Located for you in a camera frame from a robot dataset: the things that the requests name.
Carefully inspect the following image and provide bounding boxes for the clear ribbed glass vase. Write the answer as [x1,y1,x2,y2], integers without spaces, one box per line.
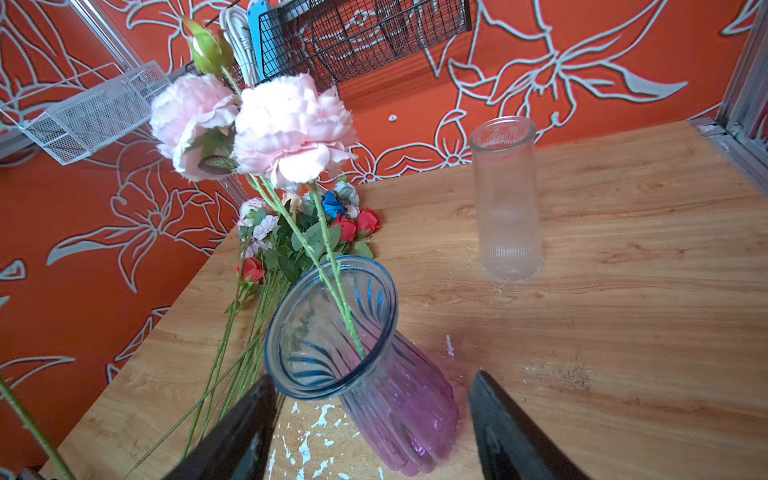
[470,116,544,281]

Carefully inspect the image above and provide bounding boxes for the mixed flower bunch on table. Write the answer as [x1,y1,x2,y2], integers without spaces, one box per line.
[131,179,369,479]

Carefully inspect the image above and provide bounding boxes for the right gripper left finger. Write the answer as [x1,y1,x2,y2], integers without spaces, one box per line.
[166,374,277,479]

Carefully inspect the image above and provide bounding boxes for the blue flat box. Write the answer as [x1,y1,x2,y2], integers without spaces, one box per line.
[247,0,271,81]

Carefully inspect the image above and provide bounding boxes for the black wire wall basket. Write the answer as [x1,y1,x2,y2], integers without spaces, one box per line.
[179,0,473,91]

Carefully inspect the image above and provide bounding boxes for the pink peony flower stem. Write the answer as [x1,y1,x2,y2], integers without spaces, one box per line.
[149,14,368,361]

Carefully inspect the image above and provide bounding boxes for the white mesh wall basket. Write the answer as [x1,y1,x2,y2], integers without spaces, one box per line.
[1,61,170,168]

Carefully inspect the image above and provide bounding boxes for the white rose flower stem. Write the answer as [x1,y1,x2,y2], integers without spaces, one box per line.
[0,380,75,480]

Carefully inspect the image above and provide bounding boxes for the red rose flower stem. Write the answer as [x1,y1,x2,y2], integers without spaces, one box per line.
[181,258,259,459]

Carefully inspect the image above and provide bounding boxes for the purple ribbed glass vase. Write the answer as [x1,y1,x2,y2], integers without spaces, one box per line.
[265,255,460,476]

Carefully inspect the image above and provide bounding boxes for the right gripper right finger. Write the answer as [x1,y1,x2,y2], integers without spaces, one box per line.
[468,370,587,479]

